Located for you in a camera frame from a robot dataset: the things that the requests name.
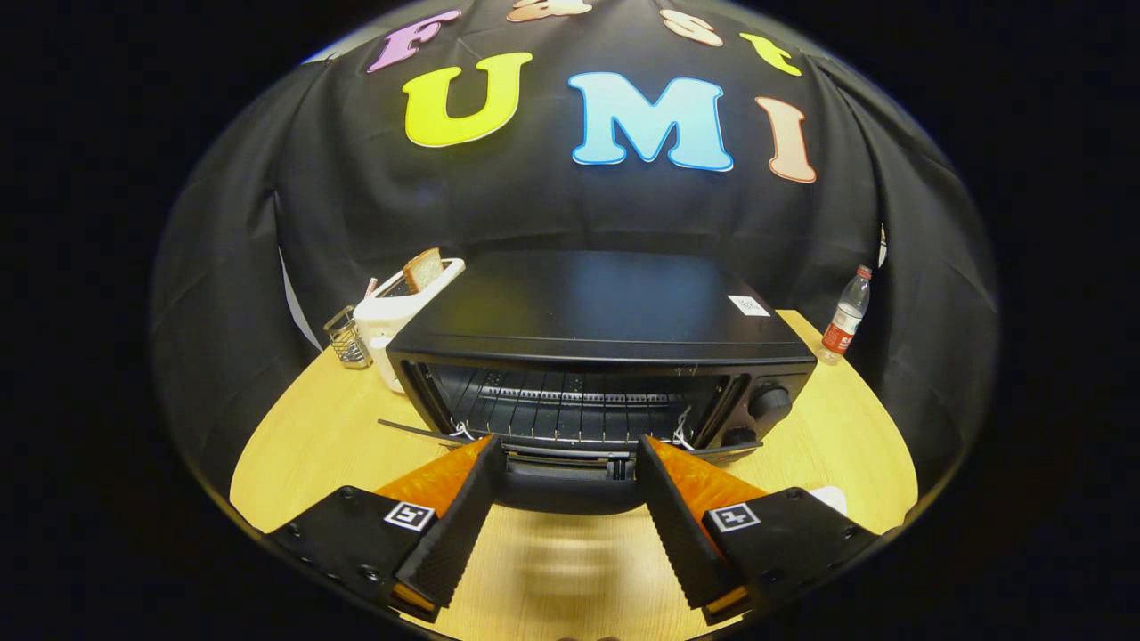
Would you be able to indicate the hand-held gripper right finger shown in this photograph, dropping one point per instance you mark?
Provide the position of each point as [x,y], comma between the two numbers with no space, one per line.
[681,525]

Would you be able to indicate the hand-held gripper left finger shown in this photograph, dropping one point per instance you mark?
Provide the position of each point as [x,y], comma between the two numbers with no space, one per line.
[459,516]

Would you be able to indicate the white square plate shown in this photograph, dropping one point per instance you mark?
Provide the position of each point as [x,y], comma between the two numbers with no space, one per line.
[830,499]

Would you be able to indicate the black toaster oven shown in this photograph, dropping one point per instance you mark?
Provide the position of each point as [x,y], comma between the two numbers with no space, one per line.
[588,303]

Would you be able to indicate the white pop-up toaster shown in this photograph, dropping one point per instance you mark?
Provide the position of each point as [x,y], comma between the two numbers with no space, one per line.
[385,320]

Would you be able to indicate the brown bread slice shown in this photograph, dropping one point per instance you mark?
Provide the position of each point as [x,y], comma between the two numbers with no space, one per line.
[423,270]

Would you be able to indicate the red label water bottle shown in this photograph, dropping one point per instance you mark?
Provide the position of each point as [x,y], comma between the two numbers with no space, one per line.
[844,320]

